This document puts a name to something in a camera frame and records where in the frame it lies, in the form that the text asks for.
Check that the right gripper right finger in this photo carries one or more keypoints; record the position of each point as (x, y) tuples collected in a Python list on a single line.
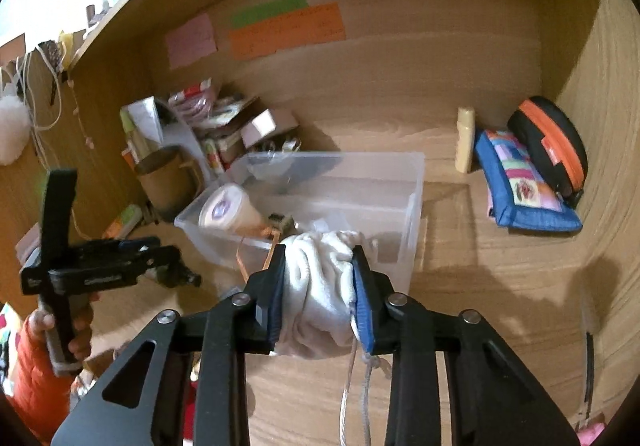
[(391, 323)]

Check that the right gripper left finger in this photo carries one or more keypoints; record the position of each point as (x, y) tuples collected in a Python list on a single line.
[(248, 323)]

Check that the white drawstring cloth pouch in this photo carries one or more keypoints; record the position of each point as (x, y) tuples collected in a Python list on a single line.
[(318, 294)]

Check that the orange sleeve forearm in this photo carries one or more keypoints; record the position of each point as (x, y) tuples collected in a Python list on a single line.
[(40, 398)]

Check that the person's left hand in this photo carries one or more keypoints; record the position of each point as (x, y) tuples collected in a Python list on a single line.
[(64, 337)]

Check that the green orange tube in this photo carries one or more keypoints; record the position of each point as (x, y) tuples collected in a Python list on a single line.
[(125, 223)]

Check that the white lidded yogurt cup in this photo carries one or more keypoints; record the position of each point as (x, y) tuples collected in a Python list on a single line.
[(229, 209)]

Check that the clear plastic storage bin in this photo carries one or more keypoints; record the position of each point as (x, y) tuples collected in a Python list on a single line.
[(376, 193)]

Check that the white paper sheets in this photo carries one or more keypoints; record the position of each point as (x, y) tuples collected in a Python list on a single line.
[(150, 124)]

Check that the blue patchwork zipper pouch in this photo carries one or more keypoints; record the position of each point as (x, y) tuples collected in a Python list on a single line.
[(519, 197)]

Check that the small white cardboard box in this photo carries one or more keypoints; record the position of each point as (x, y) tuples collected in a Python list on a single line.
[(270, 123)]

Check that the stack of booklets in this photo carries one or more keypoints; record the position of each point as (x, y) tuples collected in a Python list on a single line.
[(216, 117)]

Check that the cream lotion bottle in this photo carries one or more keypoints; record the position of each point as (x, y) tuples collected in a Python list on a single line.
[(466, 139)]

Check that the black orange round case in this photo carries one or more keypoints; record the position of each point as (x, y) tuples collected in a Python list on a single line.
[(554, 145)]

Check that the pink sticky note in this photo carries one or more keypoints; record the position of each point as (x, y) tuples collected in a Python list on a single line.
[(190, 42)]

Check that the orange sticky note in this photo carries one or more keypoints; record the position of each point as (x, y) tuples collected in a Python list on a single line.
[(311, 25)]

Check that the green sticky note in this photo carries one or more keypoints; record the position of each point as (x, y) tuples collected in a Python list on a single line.
[(260, 12)]

